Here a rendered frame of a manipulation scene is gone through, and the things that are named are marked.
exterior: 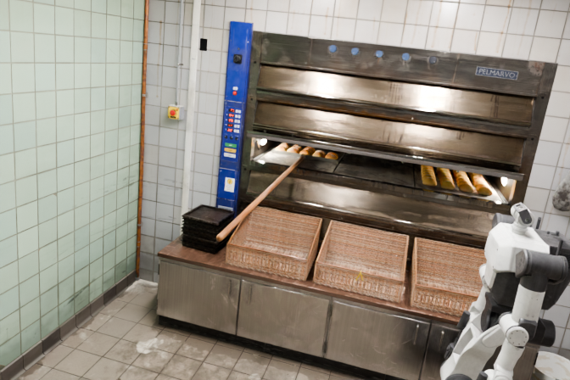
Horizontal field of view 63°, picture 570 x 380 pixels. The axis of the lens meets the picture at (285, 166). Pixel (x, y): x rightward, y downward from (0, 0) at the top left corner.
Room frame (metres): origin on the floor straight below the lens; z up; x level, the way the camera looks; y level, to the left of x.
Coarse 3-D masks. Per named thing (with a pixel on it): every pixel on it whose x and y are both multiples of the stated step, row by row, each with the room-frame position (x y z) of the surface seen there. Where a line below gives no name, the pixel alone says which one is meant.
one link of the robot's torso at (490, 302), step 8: (488, 296) 1.87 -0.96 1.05; (488, 304) 1.84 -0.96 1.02; (496, 304) 1.80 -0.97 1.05; (488, 312) 1.82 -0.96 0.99; (504, 312) 1.78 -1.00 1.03; (488, 320) 1.81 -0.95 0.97; (544, 320) 1.81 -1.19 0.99; (488, 328) 1.80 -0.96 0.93; (544, 328) 1.75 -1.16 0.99; (552, 328) 1.77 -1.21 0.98; (536, 336) 1.75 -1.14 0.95; (544, 336) 1.75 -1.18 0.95; (552, 336) 1.75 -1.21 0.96; (544, 344) 1.76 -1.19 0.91; (552, 344) 1.75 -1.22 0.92
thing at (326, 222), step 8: (272, 208) 3.29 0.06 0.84; (328, 224) 3.18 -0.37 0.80; (352, 224) 3.15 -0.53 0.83; (320, 232) 3.17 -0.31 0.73; (400, 232) 3.08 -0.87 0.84; (320, 240) 3.13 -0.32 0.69; (384, 240) 3.08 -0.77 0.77; (400, 240) 3.06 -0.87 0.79; (408, 240) 3.05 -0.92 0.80; (384, 248) 3.06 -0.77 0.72; (408, 248) 3.03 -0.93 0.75; (408, 256) 3.01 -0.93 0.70; (480, 264) 2.92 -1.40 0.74
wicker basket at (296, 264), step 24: (264, 216) 3.21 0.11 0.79; (288, 216) 3.19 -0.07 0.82; (312, 216) 3.16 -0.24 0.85; (240, 240) 3.07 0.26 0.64; (264, 240) 3.17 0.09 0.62; (288, 240) 3.14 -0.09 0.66; (312, 240) 3.11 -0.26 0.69; (240, 264) 2.78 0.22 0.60; (264, 264) 2.85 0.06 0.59; (288, 264) 2.72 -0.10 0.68; (312, 264) 2.94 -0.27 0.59
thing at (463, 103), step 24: (264, 72) 3.31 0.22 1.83; (288, 72) 3.28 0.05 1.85; (312, 72) 3.25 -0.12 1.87; (336, 72) 3.22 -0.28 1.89; (312, 96) 3.17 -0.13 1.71; (336, 96) 3.16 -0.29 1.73; (360, 96) 3.13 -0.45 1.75; (384, 96) 3.10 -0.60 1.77; (408, 96) 3.07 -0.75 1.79; (432, 96) 3.05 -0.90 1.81; (456, 96) 3.02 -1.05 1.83; (480, 96) 2.99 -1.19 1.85; (504, 96) 2.97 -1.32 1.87; (528, 96) 2.94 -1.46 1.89; (504, 120) 2.89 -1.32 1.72; (528, 120) 2.89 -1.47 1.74
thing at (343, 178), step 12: (264, 168) 3.28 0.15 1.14; (276, 168) 3.26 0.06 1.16; (300, 168) 3.25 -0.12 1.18; (336, 180) 3.16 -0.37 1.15; (348, 180) 3.14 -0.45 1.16; (360, 180) 3.12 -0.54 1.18; (372, 180) 3.15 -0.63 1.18; (408, 192) 3.05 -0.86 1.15; (420, 192) 3.03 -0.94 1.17; (432, 192) 3.01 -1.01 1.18; (480, 204) 2.94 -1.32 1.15; (492, 204) 2.92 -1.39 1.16; (504, 204) 2.91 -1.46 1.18
